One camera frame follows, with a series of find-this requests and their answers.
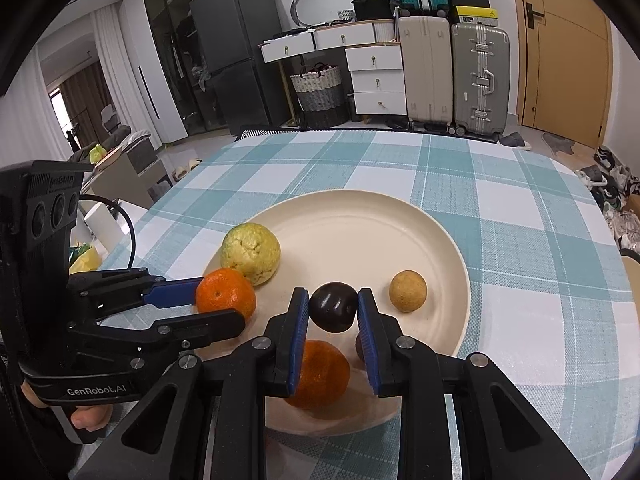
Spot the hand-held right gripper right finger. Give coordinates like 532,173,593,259
356,287,593,480

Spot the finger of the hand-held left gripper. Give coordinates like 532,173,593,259
67,267,206,321
67,309,247,361

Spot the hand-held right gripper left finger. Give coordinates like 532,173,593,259
87,287,311,480

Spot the orange tangerine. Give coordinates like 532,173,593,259
195,268,257,328
282,340,351,410

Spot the dark purple plum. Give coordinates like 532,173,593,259
308,282,358,333

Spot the brown longan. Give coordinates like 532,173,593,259
390,270,428,313

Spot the large yellow-green guava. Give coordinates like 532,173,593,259
220,223,282,286

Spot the cream round plate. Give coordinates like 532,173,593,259
202,190,471,436

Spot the person's left hand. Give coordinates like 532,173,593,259
20,382,115,431

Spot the yellow object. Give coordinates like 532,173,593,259
69,242,103,275

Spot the white side table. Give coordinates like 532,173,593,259
82,200,148,253

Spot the grey storage box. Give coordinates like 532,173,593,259
120,135,161,172

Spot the brown curtain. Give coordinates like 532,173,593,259
50,60,117,148

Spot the striped floor mat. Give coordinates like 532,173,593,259
234,127,301,142

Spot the teal checked tablecloth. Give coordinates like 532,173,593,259
75,130,640,480

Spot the white curtain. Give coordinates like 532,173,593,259
90,5,148,161

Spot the glass door wardrobe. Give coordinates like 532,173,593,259
120,0,216,138

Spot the woven laundry basket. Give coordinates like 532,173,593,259
291,63,349,129

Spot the dark grey refrigerator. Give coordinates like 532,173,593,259
189,0,291,136

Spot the white desk with drawers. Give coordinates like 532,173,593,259
260,19,408,116

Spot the grey floor cloth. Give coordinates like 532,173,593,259
542,132,576,157

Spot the beige suitcase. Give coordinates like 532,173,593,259
397,16,453,126

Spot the silver suitcase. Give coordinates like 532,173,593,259
451,22,511,142

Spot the pile of floor shoes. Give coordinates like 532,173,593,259
575,145,640,261

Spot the black case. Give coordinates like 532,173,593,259
351,0,393,22

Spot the yellow and black shoe box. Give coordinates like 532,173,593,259
452,5,501,28

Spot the tan wooden door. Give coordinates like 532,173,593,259
507,0,613,148

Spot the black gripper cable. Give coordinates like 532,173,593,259
80,194,136,271

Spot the arched metal mirror frame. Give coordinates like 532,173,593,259
291,0,358,26

